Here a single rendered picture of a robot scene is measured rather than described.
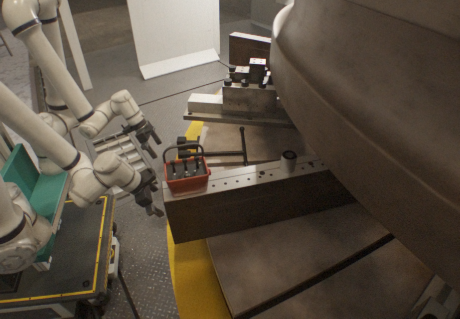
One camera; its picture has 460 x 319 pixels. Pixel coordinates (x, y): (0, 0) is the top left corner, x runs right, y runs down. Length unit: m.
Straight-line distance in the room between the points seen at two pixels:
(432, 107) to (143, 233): 1.84
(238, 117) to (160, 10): 2.20
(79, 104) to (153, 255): 1.12
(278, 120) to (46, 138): 1.85
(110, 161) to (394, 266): 1.51
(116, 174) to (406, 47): 1.06
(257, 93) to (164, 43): 2.29
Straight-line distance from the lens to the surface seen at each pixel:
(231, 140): 2.24
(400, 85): 1.09
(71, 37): 3.95
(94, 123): 1.34
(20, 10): 1.30
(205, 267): 1.90
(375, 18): 1.17
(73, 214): 1.97
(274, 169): 1.47
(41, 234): 1.33
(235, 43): 3.46
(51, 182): 1.61
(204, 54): 4.51
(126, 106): 1.35
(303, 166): 1.52
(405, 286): 1.74
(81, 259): 1.74
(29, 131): 1.01
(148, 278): 1.92
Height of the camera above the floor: 1.69
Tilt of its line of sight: 39 degrees down
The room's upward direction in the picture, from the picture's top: straight up
